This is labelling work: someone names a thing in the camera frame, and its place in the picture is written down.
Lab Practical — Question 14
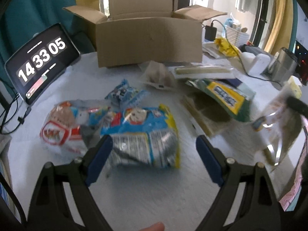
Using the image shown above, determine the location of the person's left hand thumb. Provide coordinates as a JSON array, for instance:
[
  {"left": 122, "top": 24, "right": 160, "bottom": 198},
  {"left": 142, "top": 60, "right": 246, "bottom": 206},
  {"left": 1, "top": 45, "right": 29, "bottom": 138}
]
[{"left": 139, "top": 222, "right": 165, "bottom": 231}]

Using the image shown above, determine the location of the brown cardboard box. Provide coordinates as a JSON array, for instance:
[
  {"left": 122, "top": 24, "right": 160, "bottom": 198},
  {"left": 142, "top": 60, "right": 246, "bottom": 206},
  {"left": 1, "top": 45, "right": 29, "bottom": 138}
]
[{"left": 65, "top": 0, "right": 224, "bottom": 67}]

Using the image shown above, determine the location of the metal cup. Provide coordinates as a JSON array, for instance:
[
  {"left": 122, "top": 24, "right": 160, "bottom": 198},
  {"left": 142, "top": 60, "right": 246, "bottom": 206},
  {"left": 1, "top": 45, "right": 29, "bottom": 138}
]
[{"left": 270, "top": 48, "right": 298, "bottom": 84}]

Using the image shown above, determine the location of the black computer tower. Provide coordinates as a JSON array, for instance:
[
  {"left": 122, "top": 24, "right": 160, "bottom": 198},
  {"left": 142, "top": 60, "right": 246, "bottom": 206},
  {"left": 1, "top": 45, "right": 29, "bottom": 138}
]
[{"left": 295, "top": 41, "right": 308, "bottom": 85}]

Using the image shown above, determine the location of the white woven basket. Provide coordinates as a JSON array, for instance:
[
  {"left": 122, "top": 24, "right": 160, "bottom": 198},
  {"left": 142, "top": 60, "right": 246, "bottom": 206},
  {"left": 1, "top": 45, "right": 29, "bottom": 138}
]
[{"left": 225, "top": 26, "right": 250, "bottom": 48}]

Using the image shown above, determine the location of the green yellow snack bag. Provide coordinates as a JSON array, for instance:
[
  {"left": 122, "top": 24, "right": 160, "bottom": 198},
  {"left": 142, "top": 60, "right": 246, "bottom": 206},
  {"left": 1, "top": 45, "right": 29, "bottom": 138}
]
[{"left": 185, "top": 78, "right": 255, "bottom": 123}]

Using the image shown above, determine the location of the black charger cable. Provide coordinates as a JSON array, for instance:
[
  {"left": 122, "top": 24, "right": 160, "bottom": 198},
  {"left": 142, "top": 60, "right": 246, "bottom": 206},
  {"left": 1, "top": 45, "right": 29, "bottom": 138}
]
[{"left": 210, "top": 19, "right": 282, "bottom": 88}]

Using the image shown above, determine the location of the blue cartoon snack bag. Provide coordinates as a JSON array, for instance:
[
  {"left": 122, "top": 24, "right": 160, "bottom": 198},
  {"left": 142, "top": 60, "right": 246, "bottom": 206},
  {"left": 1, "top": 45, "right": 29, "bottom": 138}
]
[{"left": 100, "top": 104, "right": 180, "bottom": 168}]

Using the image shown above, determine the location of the yellow plastic bag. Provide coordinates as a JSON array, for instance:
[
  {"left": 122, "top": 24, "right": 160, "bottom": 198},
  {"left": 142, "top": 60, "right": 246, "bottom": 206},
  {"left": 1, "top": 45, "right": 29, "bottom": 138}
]
[{"left": 214, "top": 38, "right": 240, "bottom": 57}]

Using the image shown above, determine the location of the teal curtain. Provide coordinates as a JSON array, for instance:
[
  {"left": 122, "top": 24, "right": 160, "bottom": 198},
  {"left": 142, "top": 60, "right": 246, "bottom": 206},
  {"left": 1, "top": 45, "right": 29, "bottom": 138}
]
[{"left": 1, "top": 0, "right": 95, "bottom": 96}]

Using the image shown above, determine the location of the black tablet showing clock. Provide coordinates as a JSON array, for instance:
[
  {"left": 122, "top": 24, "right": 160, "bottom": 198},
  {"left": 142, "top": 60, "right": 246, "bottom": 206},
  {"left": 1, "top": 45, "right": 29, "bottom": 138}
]
[{"left": 5, "top": 23, "right": 81, "bottom": 105}]

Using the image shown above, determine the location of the red white snack bag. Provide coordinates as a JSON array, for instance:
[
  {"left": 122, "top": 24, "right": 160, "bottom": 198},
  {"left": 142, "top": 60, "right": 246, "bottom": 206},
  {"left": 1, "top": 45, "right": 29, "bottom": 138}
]
[{"left": 40, "top": 100, "right": 111, "bottom": 157}]

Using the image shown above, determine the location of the black tablet cable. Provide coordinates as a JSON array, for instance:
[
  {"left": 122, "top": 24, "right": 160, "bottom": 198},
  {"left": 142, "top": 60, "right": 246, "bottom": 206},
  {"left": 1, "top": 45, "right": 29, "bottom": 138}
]
[{"left": 0, "top": 78, "right": 33, "bottom": 135}]

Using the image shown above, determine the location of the clear seaweed snack bag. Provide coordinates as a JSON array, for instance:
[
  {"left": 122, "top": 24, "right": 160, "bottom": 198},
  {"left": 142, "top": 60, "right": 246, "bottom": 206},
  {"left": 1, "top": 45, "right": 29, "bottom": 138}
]
[{"left": 252, "top": 84, "right": 302, "bottom": 166}]

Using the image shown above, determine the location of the black power adapter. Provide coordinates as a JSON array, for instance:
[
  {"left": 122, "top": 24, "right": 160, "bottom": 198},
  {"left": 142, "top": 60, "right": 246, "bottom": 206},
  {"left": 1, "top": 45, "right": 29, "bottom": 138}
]
[{"left": 205, "top": 25, "right": 217, "bottom": 41}]

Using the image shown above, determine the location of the clear brown snack packet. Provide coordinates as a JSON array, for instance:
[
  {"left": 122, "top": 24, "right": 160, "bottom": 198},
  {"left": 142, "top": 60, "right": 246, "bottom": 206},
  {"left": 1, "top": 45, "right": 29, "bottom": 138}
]
[{"left": 138, "top": 60, "right": 177, "bottom": 90}]

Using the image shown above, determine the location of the clear pack of biscuits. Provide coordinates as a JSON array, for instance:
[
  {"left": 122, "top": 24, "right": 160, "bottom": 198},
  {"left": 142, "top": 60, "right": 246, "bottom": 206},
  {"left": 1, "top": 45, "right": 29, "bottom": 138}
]
[{"left": 171, "top": 65, "right": 235, "bottom": 79}]

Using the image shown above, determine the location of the small blue snack packet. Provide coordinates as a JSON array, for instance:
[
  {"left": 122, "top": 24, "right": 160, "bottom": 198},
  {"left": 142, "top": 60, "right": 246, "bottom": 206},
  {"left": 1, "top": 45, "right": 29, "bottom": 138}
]
[{"left": 105, "top": 79, "right": 149, "bottom": 110}]

